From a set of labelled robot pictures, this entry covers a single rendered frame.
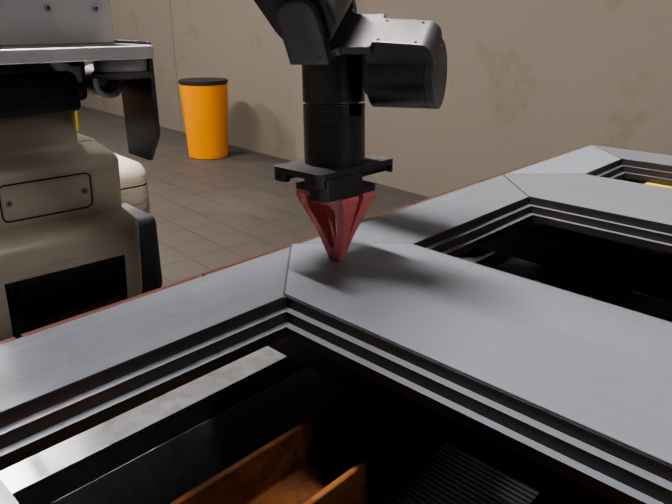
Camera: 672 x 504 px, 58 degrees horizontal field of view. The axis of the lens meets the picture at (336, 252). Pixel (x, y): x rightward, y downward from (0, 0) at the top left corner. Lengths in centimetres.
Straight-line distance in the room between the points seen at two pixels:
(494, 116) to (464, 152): 30
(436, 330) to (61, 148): 64
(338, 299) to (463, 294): 11
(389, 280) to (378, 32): 22
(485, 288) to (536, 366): 13
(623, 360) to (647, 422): 7
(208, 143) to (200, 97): 37
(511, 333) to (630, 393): 10
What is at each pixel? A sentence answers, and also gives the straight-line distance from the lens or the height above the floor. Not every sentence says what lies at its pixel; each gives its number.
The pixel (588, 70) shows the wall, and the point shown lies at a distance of 334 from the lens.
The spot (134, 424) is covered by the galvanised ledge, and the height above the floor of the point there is 68.
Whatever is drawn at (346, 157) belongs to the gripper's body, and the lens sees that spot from 56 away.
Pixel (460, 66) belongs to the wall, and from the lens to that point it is 375.
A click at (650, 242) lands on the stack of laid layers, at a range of 82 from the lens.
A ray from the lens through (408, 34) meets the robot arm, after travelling 53.
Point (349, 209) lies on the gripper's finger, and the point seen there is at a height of 91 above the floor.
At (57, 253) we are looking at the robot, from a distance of 92.
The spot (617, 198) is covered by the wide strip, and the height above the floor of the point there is 84.
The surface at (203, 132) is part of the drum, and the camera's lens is 509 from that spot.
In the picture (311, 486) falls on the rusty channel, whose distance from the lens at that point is 58.
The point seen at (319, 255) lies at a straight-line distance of 62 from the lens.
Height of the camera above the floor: 107
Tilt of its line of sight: 21 degrees down
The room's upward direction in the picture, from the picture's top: straight up
